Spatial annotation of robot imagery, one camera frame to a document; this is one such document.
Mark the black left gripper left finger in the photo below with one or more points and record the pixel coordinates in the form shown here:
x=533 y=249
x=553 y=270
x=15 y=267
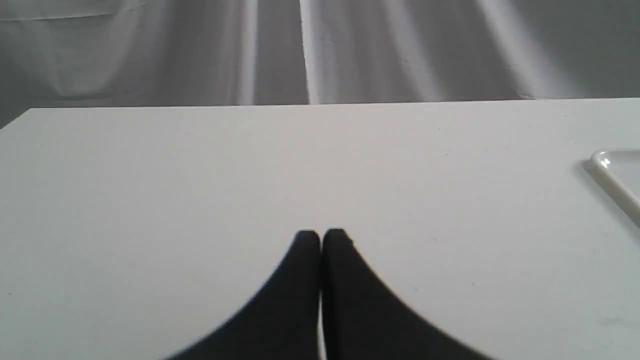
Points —
x=280 y=322

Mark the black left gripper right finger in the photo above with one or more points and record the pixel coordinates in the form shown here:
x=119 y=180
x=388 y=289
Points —
x=364 y=320

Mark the white plastic tray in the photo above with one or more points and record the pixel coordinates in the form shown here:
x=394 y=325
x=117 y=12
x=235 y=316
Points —
x=617 y=172

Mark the grey fabric backdrop curtain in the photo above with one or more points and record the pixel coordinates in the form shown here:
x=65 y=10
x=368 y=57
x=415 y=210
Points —
x=198 y=53

